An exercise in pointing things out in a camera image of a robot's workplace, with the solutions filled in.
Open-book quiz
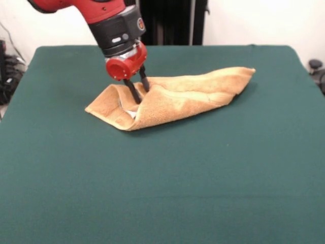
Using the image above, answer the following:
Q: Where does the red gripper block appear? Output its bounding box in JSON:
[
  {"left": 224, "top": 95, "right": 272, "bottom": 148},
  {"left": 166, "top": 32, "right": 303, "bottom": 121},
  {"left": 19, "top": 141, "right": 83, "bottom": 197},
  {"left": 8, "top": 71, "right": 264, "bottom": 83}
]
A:
[{"left": 105, "top": 41, "right": 151, "bottom": 105}]

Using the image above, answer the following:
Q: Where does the tan terry towel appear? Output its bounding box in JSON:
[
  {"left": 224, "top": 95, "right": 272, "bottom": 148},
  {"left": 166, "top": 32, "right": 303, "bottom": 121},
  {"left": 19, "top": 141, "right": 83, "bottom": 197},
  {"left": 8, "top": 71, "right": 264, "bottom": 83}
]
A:
[{"left": 84, "top": 66, "right": 256, "bottom": 132}]

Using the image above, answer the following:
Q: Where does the black stand behind table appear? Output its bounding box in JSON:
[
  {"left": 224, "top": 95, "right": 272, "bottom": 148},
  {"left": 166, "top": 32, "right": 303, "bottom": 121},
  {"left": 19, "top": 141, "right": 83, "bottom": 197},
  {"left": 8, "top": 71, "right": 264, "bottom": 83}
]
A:
[{"left": 137, "top": 0, "right": 209, "bottom": 47}]

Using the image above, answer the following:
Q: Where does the dark green table cloth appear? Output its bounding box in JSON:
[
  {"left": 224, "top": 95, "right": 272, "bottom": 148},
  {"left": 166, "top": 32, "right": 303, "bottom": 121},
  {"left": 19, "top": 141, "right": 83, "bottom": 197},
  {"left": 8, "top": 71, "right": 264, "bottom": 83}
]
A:
[{"left": 0, "top": 44, "right": 325, "bottom": 244}]

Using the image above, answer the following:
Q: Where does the black equipment with cables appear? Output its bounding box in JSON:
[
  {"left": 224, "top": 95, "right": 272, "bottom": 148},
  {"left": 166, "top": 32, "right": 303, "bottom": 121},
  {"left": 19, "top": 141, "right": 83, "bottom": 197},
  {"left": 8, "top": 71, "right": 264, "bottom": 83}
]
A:
[{"left": 0, "top": 21, "right": 27, "bottom": 106}]

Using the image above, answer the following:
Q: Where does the grey pedestal foot with caster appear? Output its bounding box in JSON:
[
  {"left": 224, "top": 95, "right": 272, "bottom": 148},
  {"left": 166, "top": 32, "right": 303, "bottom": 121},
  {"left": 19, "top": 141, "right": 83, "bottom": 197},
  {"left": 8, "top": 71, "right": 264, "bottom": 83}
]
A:
[{"left": 308, "top": 59, "right": 325, "bottom": 96}]

